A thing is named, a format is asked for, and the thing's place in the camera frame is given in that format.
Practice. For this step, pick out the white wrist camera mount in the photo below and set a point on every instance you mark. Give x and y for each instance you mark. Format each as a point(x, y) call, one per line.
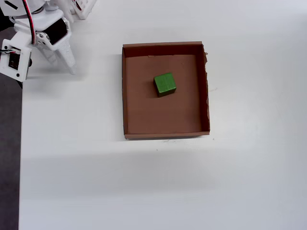
point(22, 60)

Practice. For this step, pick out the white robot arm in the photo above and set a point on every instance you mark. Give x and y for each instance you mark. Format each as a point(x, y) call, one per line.
point(21, 9)

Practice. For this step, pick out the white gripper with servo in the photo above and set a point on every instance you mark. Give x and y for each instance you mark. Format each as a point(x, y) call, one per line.
point(63, 49)

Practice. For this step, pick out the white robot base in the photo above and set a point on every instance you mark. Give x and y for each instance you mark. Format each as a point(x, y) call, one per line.
point(84, 9)

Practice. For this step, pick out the green cube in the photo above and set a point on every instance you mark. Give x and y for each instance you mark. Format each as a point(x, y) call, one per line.
point(165, 83)

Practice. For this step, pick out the brown cardboard box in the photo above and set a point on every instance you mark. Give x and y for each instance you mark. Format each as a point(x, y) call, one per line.
point(144, 107)

